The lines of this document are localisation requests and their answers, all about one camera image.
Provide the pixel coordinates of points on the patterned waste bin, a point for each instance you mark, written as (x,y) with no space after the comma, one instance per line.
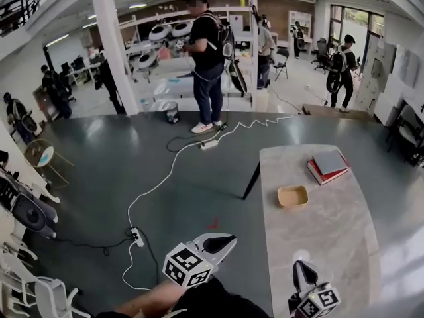
(171,113)

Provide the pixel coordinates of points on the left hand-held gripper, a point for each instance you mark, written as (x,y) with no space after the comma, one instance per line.
(185,267)

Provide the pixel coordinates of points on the wooden platform step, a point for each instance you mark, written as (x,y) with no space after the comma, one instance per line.
(334,110)

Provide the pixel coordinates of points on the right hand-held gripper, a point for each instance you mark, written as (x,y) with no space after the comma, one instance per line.
(318,301)

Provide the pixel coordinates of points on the ceiling light panel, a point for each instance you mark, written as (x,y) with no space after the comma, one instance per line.
(138,6)

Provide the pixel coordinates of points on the white power strip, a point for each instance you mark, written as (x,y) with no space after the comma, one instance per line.
(208,144)
(138,238)

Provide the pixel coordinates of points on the black table leg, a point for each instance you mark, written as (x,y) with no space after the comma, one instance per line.
(251,181)

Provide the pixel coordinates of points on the person's left forearm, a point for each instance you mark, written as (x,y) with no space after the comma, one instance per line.
(149,296)

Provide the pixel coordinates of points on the person's black clothing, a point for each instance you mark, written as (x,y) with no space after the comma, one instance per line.
(225,300)

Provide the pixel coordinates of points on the tan square tray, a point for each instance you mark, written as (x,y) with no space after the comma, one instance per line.
(293,197)

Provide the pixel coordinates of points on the white shelf unit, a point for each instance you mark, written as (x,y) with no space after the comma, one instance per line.
(299,22)

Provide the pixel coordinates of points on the black stair railing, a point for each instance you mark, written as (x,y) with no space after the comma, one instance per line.
(20,8)

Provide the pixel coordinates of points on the white round device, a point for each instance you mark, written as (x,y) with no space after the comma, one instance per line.
(181,30)
(147,60)
(160,31)

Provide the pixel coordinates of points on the black office chair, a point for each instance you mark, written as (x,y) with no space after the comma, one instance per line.
(320,55)

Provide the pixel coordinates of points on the white pillar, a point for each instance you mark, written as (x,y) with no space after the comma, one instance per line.
(112,55)

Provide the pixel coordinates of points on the red hardcover book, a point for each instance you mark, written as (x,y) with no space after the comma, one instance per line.
(326,177)

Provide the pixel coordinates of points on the black power adapter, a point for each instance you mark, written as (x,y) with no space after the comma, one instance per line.
(223,126)

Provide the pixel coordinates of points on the white plastic chair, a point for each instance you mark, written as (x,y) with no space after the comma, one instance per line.
(43,293)

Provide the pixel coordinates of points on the grey backpack device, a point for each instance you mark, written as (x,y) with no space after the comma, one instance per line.
(30,210)

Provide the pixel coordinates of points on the black folding chair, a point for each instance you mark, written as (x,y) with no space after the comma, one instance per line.
(281,61)

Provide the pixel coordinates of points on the white metal shelf rack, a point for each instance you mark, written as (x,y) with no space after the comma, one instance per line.
(228,10)

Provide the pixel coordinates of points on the grey book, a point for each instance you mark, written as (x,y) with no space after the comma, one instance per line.
(329,161)

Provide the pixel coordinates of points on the white desk with monitors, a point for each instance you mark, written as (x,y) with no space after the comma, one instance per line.
(81,70)

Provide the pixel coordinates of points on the white locker cabinet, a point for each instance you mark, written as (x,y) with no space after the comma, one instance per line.
(374,75)

